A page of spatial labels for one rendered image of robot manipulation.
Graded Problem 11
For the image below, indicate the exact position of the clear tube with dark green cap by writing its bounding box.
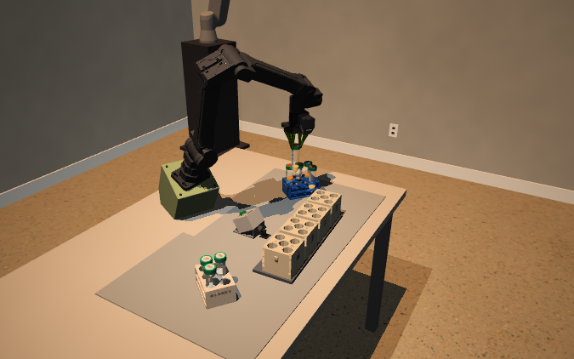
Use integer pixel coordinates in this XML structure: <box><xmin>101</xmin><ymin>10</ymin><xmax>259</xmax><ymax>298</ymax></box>
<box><xmin>200</xmin><ymin>255</ymin><xmax>213</xmax><ymax>280</ymax></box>

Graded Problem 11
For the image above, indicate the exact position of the sample tube with orange liquid and dark green cap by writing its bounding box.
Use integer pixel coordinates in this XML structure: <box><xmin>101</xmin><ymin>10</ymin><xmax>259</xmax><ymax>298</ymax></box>
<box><xmin>286</xmin><ymin>163</ymin><xmax>293</xmax><ymax>180</ymax></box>

